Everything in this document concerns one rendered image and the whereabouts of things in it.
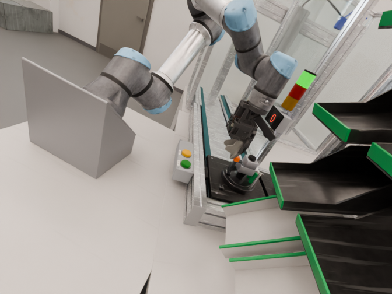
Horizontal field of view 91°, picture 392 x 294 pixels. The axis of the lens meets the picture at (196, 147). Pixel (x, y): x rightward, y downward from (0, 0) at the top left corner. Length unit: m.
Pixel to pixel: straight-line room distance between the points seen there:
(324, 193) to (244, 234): 0.22
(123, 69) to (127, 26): 4.26
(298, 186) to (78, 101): 0.60
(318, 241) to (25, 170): 0.78
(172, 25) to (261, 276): 4.37
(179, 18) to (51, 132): 3.94
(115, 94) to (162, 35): 3.97
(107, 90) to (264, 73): 0.47
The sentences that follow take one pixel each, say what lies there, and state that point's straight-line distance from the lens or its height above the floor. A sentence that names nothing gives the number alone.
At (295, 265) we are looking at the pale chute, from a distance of 0.52.
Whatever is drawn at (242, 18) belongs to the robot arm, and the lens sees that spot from 0.57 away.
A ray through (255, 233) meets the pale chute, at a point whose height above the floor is 1.05.
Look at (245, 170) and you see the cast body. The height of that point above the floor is 1.04.
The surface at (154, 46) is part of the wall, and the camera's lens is 4.70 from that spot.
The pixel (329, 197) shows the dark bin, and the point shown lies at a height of 1.23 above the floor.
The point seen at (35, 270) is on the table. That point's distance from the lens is 0.61.
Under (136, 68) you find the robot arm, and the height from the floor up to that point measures 1.21.
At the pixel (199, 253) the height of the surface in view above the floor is 0.86.
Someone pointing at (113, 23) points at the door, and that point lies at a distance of 5.16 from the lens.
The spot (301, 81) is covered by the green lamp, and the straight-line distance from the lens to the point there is 0.87.
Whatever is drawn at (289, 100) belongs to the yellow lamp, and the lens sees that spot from 0.88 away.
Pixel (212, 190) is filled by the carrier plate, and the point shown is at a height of 0.97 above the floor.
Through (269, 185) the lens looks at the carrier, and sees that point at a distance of 0.90.
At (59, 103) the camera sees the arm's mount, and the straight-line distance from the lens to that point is 0.70.
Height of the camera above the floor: 1.41
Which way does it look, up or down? 31 degrees down
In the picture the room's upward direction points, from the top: 25 degrees clockwise
